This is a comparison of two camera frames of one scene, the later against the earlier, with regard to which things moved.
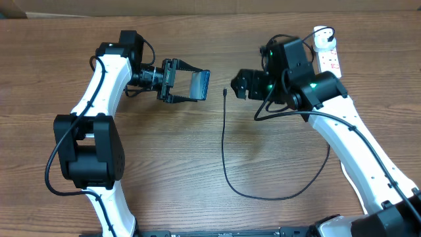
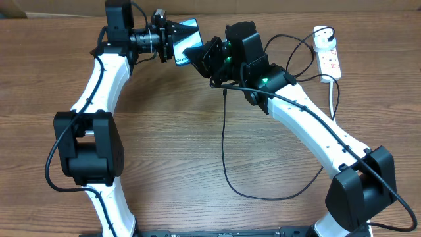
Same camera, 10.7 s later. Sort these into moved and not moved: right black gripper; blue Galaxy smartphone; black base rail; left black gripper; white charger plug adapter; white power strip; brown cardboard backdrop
Moved: right black gripper; blue Galaxy smartphone; left black gripper
Not moved: white power strip; black base rail; brown cardboard backdrop; white charger plug adapter
